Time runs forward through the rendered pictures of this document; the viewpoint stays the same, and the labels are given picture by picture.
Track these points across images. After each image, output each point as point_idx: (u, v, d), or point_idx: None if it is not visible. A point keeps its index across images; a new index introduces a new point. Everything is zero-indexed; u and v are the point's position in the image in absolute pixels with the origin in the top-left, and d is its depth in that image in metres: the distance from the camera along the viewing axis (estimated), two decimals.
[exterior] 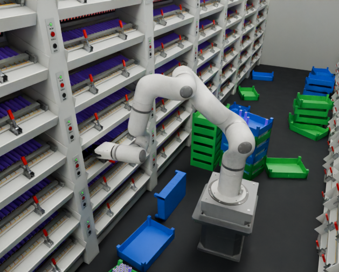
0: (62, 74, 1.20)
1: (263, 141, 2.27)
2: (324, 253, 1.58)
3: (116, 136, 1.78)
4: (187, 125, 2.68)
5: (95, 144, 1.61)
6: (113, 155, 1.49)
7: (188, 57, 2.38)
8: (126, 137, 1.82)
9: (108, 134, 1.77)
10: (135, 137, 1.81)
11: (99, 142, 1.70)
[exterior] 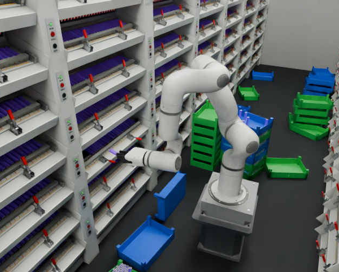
0: (62, 74, 1.20)
1: (263, 141, 2.27)
2: (324, 253, 1.58)
3: (116, 136, 1.78)
4: (187, 125, 2.68)
5: (123, 150, 1.50)
6: (146, 162, 1.39)
7: (188, 57, 2.38)
8: (126, 137, 1.82)
9: (108, 134, 1.77)
10: (135, 137, 1.81)
11: (99, 142, 1.70)
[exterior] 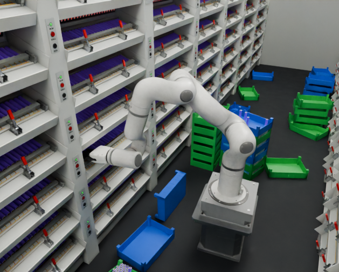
0: (62, 74, 1.20)
1: (263, 141, 2.27)
2: (324, 253, 1.58)
3: (116, 136, 1.78)
4: (187, 125, 2.68)
5: (89, 149, 1.58)
6: (109, 160, 1.46)
7: (188, 57, 2.38)
8: (126, 137, 1.82)
9: (108, 134, 1.77)
10: None
11: (99, 142, 1.70)
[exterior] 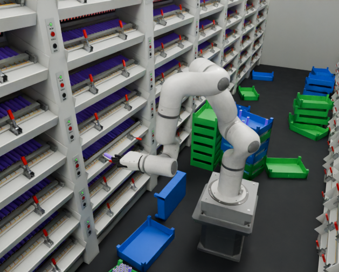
0: (62, 74, 1.20)
1: (263, 141, 2.27)
2: (324, 253, 1.58)
3: (116, 136, 1.78)
4: (187, 125, 2.68)
5: (118, 155, 1.47)
6: (142, 167, 1.35)
7: (188, 57, 2.38)
8: (126, 137, 1.82)
9: (108, 134, 1.77)
10: (135, 137, 1.81)
11: (99, 142, 1.70)
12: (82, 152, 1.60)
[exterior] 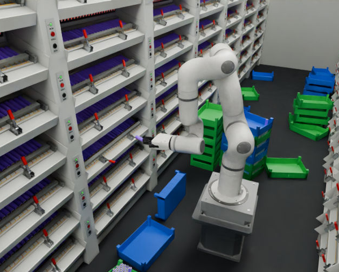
0: (62, 74, 1.20)
1: (263, 141, 2.27)
2: (324, 253, 1.58)
3: (116, 136, 1.78)
4: (187, 125, 2.68)
5: (149, 136, 1.61)
6: (172, 146, 1.49)
7: (188, 57, 2.38)
8: (126, 137, 1.82)
9: (108, 134, 1.77)
10: (135, 137, 1.81)
11: (99, 142, 1.70)
12: (82, 152, 1.60)
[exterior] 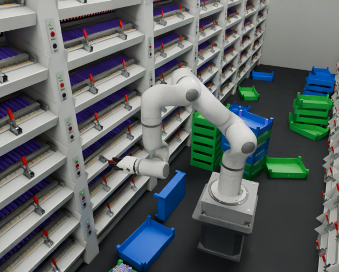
0: (62, 74, 1.20)
1: (263, 141, 2.27)
2: (324, 253, 1.58)
3: (113, 134, 1.78)
4: (187, 125, 2.68)
5: (113, 166, 1.58)
6: None
7: (188, 57, 2.38)
8: (124, 136, 1.82)
9: None
10: (129, 131, 1.81)
11: (97, 140, 1.71)
12: None
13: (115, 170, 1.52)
